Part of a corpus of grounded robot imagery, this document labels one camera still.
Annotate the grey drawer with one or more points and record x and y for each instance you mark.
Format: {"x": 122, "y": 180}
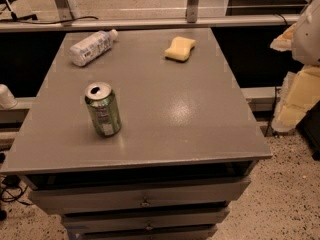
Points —
{"x": 144, "y": 195}
{"x": 197, "y": 232}
{"x": 147, "y": 220}

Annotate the grey drawer cabinet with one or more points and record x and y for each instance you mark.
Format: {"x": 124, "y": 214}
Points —
{"x": 180, "y": 121}

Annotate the green soda can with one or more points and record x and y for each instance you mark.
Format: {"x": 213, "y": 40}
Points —
{"x": 102, "y": 105}

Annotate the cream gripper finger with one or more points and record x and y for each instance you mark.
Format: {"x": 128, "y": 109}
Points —
{"x": 284, "y": 41}
{"x": 299, "y": 93}

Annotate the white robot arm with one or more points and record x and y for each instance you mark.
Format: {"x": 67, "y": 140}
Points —
{"x": 306, "y": 37}

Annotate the top grey drawer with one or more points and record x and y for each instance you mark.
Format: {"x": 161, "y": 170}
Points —
{"x": 144, "y": 195}

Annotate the metal frame rail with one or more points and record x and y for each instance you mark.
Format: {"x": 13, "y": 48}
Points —
{"x": 144, "y": 24}

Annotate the bottom grey drawer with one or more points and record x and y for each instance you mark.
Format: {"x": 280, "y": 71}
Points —
{"x": 197, "y": 232}

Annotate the yellow sponge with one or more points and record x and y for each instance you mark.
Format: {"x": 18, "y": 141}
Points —
{"x": 180, "y": 49}

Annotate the middle grey drawer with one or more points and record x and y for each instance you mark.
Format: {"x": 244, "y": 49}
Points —
{"x": 147, "y": 220}

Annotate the clear plastic water bottle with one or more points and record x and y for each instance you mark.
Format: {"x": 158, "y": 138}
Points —
{"x": 92, "y": 47}

